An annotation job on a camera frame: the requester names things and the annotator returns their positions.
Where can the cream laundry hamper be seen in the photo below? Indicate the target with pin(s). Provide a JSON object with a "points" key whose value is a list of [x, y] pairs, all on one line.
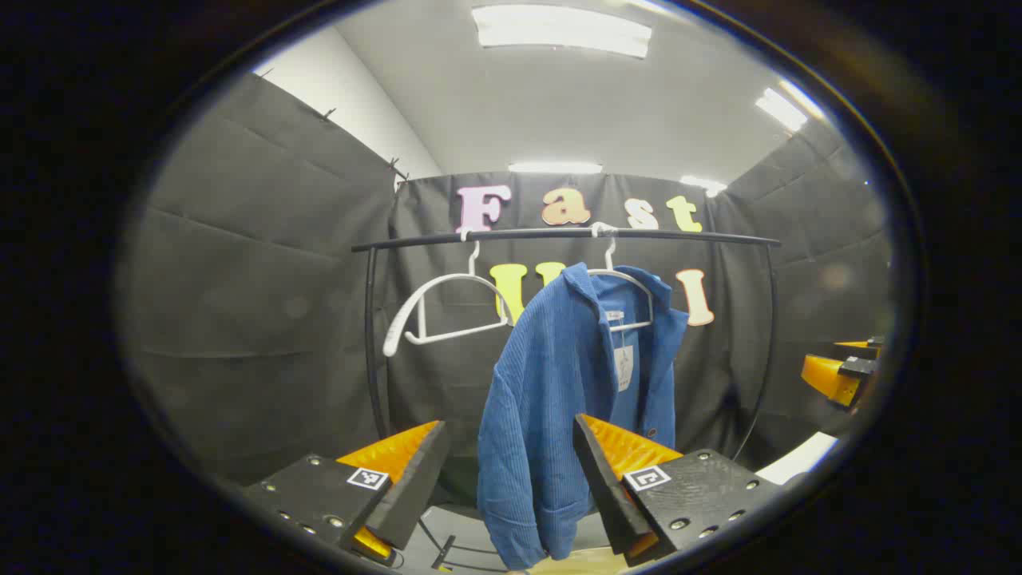
{"points": [[587, 563]]}

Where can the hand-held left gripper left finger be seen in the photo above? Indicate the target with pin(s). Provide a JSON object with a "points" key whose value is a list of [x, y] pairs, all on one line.
{"points": [[415, 479]]}

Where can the ceiling light panel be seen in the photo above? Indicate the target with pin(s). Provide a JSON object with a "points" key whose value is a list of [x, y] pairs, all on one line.
{"points": [[559, 30], [555, 168], [781, 109]]}

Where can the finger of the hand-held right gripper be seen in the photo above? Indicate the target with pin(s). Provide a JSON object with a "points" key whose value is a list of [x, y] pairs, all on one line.
{"points": [[826, 377], [854, 346]]}

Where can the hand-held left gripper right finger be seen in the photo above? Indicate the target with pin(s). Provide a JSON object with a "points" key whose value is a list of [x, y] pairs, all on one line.
{"points": [[607, 487]]}

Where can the white plastic hanger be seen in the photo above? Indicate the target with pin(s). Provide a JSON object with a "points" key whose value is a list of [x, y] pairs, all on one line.
{"points": [[455, 277], [627, 275]]}

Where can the white flat board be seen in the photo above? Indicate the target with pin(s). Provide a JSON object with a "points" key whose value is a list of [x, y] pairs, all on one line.
{"points": [[798, 459]]}

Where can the black backdrop cloth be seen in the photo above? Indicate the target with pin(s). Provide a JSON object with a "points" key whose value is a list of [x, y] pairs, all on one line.
{"points": [[263, 319]]}

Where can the black metal clothes rack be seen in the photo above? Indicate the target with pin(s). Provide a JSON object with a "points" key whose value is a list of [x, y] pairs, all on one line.
{"points": [[543, 234]]}

